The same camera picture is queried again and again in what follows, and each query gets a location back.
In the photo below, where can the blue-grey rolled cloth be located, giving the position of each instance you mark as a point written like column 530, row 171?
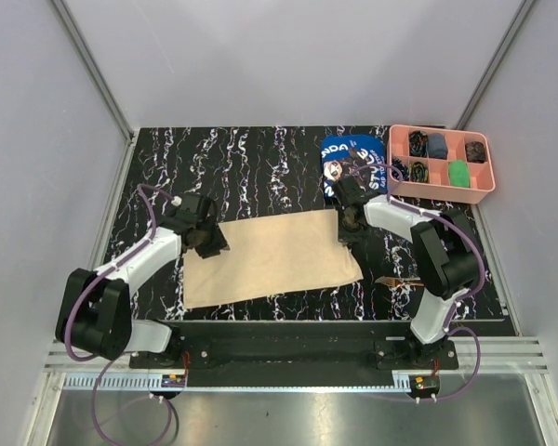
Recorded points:
column 437, row 146

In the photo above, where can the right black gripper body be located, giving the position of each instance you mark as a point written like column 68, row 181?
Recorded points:
column 348, row 231

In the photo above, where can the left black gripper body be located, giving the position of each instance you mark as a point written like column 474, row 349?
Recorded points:
column 210, row 220

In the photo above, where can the black patterned roll top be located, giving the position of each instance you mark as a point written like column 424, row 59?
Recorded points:
column 418, row 143

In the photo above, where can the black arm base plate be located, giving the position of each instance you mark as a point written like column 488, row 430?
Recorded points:
column 258, row 354

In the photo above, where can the black marble table mat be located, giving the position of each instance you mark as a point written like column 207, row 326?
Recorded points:
column 249, row 172

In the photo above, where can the green rolled cloth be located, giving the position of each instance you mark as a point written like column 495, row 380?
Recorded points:
column 459, row 174

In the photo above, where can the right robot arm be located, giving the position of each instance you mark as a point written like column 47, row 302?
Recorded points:
column 448, row 260

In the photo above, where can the dark brown rolled cloth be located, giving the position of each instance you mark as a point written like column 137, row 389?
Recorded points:
column 475, row 152

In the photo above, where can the black yellow patterned roll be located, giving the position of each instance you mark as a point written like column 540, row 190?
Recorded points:
column 418, row 172

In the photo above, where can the beige cloth napkin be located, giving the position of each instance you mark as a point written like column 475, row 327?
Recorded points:
column 270, row 255

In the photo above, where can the black patterned roll left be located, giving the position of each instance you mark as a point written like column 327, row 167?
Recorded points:
column 400, row 171

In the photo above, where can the copper fork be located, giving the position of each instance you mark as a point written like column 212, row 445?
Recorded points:
column 397, row 282

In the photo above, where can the blue printed folded cloth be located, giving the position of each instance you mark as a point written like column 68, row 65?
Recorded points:
column 358, row 156

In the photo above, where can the pink divided organizer tray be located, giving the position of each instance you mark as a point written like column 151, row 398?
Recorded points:
column 438, row 186

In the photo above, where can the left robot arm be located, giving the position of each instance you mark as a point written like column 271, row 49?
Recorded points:
column 95, row 318

